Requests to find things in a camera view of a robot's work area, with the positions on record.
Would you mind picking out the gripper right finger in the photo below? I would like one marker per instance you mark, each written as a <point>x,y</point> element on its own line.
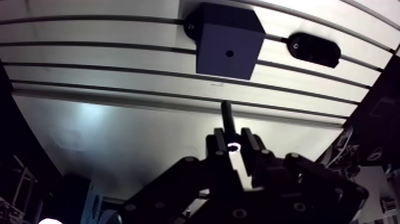
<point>293,184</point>

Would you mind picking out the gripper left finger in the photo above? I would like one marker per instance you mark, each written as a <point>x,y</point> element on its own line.
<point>193,184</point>

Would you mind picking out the dark blue-grey block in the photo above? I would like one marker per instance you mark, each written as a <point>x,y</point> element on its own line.
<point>228,43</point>

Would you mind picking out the black oval holder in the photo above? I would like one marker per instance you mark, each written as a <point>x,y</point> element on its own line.
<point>313,50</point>

